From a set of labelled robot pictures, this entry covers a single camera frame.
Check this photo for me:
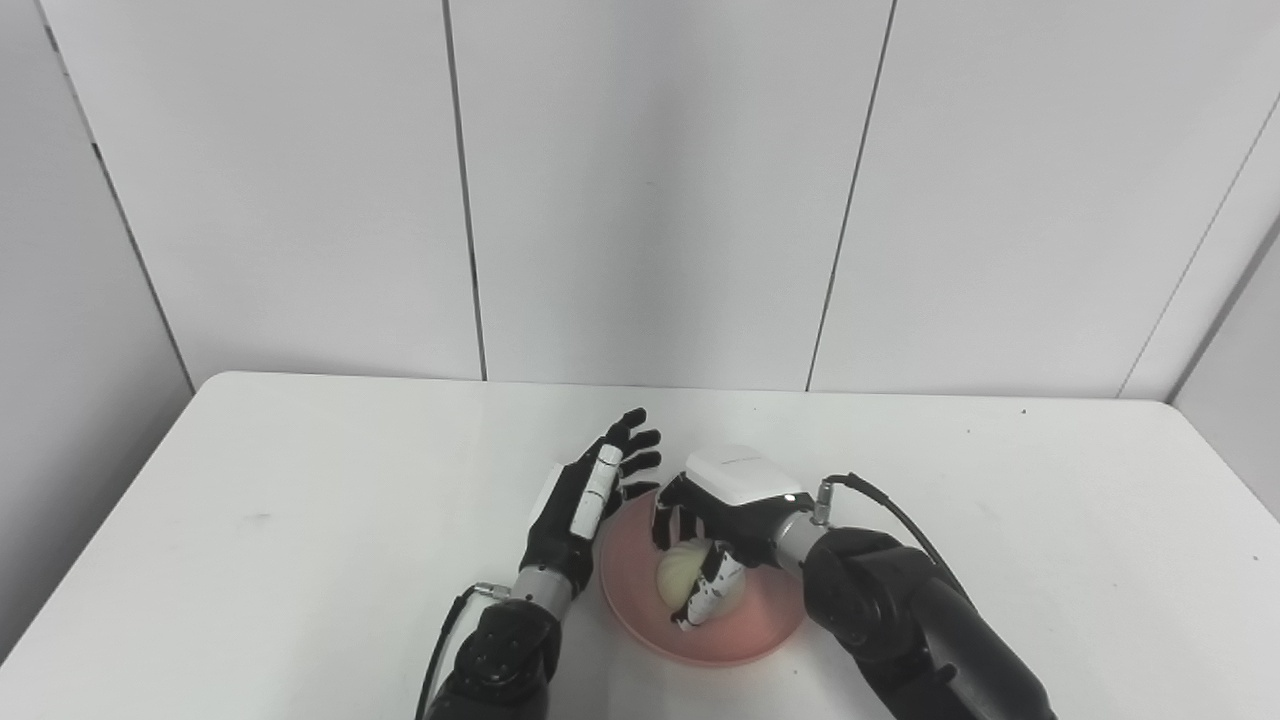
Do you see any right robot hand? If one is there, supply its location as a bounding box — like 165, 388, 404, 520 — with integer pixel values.
651, 445, 817, 633

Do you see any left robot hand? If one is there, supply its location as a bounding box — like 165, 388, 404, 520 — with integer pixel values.
519, 407, 664, 605

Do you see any white steamed bun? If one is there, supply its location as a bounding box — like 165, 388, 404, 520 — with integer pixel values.
655, 539, 747, 613

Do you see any pink round plate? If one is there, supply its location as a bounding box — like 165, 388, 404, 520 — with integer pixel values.
598, 490, 807, 669

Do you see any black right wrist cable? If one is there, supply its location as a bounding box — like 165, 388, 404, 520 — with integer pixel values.
812, 473, 969, 601

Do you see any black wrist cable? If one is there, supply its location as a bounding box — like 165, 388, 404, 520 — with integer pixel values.
812, 473, 969, 601
414, 583, 513, 720

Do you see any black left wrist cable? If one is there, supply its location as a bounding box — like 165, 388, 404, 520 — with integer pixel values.
414, 583, 513, 720

